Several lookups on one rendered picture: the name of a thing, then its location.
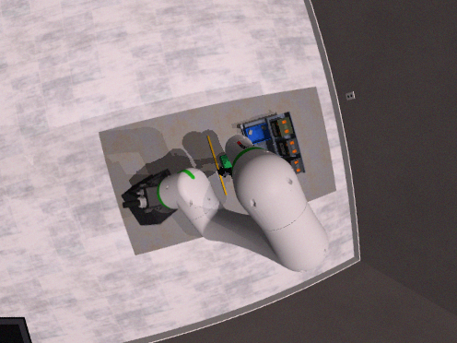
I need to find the grey metal shelf frame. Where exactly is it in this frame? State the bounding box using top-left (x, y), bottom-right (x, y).
top-left (240, 112), bottom-right (299, 159)

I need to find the green bin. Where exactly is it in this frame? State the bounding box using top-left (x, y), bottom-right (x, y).
top-left (220, 155), bottom-right (232, 168)

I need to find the blue open bin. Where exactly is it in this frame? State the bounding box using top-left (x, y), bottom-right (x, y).
top-left (244, 123), bottom-right (271, 144)

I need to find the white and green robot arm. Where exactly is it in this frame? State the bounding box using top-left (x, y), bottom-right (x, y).
top-left (123, 135), bottom-right (329, 272)

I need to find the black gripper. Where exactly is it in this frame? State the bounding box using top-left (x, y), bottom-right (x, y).
top-left (217, 166), bottom-right (232, 177)

